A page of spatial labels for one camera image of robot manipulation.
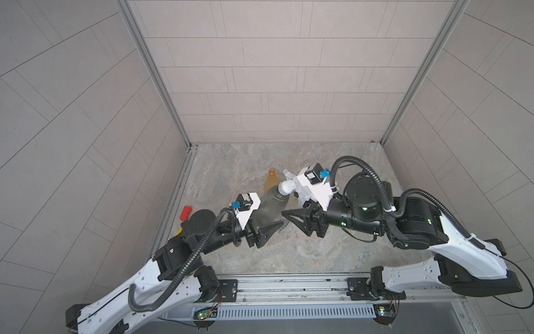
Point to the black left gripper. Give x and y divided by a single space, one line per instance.
261 239

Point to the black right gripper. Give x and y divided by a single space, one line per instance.
309 211

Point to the clear grey spray bottle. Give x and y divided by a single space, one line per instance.
271 206

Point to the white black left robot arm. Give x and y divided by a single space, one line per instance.
176 274

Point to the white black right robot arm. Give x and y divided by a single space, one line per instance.
467 265

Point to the orange translucent spray bottle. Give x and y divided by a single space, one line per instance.
271 180

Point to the red spray nozzle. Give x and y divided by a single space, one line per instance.
185 214

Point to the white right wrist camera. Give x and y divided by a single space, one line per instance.
314 185

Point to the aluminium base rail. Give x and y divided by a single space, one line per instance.
306 297

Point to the aluminium corner frame post right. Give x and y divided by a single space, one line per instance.
443 34

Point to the aluminium corner frame post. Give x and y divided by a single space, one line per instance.
125 10
443 34

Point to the aluminium corner frame post left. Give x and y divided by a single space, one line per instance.
125 10

